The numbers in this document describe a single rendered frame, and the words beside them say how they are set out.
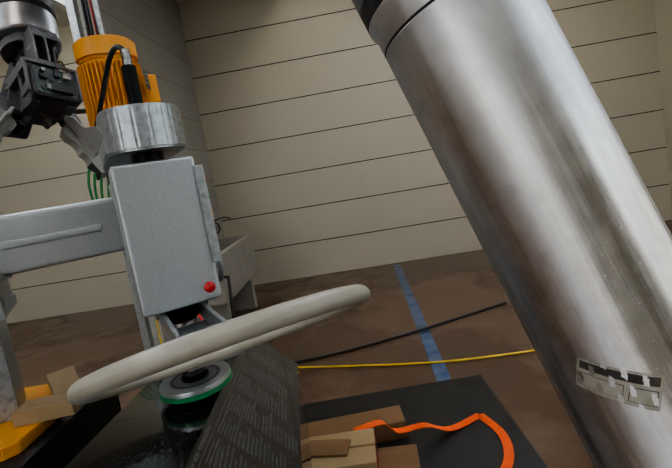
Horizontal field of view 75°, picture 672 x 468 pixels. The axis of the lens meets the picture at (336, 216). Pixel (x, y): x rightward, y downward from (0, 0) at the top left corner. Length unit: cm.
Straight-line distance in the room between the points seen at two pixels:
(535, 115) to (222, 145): 617
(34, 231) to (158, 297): 77
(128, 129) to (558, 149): 113
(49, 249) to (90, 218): 18
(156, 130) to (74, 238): 80
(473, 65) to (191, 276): 113
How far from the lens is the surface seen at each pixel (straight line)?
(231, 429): 140
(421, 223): 624
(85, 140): 78
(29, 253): 197
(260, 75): 636
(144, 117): 128
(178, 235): 131
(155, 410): 152
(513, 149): 29
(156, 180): 130
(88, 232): 195
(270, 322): 55
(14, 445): 191
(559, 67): 31
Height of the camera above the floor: 149
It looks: 6 degrees down
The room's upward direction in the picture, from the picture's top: 10 degrees counter-clockwise
